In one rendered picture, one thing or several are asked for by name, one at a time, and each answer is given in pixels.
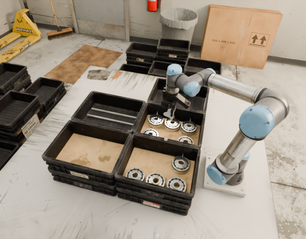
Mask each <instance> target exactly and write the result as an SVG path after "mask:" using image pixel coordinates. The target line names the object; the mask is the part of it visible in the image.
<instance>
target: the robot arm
mask: <svg viewBox="0 0 306 239"><path fill-rule="evenodd" d="M202 86H207V87H210V88H212V89H215V90H217V91H220V92H223V93H225V94H228V95H230V96H233V97H235V98H238V99H240V100H242V101H245V102H248V103H250V104H253V105H252V106H250V107H248V108H247V109H246V110H245V111H244V112H243V113H242V114H241V116H240V118H239V130H238V132H237V133H236V135H235V137H234V138H233V139H232V141H231V142H230V144H229V145H228V147H227V148H226V150H225V151H224V153H221V154H219V155H218V156H217V157H216V159H215V160H214V162H213V163H212V164H210V165H209V166H208V167H207V174H208V176H209V177H210V179H211V180H212V181H213V182H215V183H216V184H218V185H223V184H228V185H233V186H235V185H239V184H241V183H242V181H243V179H244V169H245V166H246V164H247V162H248V160H249V158H250V149H251V148H252V147H253V146H254V145H255V143H256V142H257V141H262V140H264V139H265V138H266V137H267V136H268V135H269V133H270V132H271V131H272V130H273V129H274V128H275V127H276V126H277V125H278V124H279V123H281V122H282V121H283V120H284V119H285V118H286V117H287V115H288V113H289V103H288V101H287V99H286V98H285V97H284V96H283V95H282V94H280V93H278V92H276V91H274V90H271V89H268V88H265V87H264V88H262V89H260V88H257V87H254V86H251V85H248V84H245V83H242V82H239V81H236V80H233V79H230V78H227V77H224V76H221V75H218V74H216V73H215V71H214V70H213V69H211V68H207V69H204V70H202V71H200V72H198V73H196V74H194V75H192V76H190V77H188V76H186V75H185V74H183V73H182V67H181V66H180V65H178V64H171V65H169V66H168V69H167V78H166V87H164V89H163V91H162V93H163V98H162V102H161V108H165V109H168V108H169V109H168V111H167V112H164V116H166V117H169V118H170V121H171V120H172V119H173V114H174V113H175V108H176V103H177V102H178V103H179V104H180V105H182V106H183V107H184V108H186V109H187V108H189V107H190V102H189V101H188V100H187V99H185V98H184V97H183V96H182V95H180V94H179V89H180V90H181V91H183V92H184V93H185V94H187V95H188V96H190V97H194V96H196V94H198V92H199V91H200V88H201V87H202Z"/></svg>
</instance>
